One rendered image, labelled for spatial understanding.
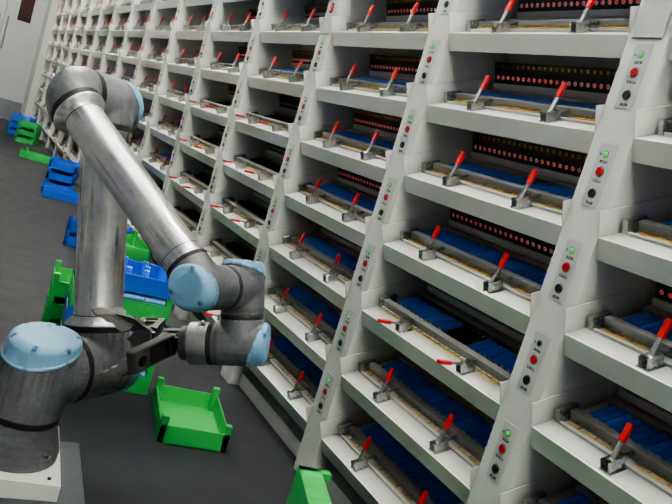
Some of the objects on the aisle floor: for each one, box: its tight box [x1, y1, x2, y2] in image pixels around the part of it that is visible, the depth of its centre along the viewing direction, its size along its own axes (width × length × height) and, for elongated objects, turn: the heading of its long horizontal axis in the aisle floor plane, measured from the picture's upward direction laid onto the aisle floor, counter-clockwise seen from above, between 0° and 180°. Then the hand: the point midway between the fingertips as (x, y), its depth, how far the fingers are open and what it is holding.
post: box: [466, 0, 672, 504], centre depth 150 cm, size 20×9×173 cm, turn 53°
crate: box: [123, 371, 153, 395], centre depth 244 cm, size 30×20×8 cm
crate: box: [152, 376, 233, 453], centre depth 227 cm, size 30×20×8 cm
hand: (91, 343), depth 158 cm, fingers open, 14 cm apart
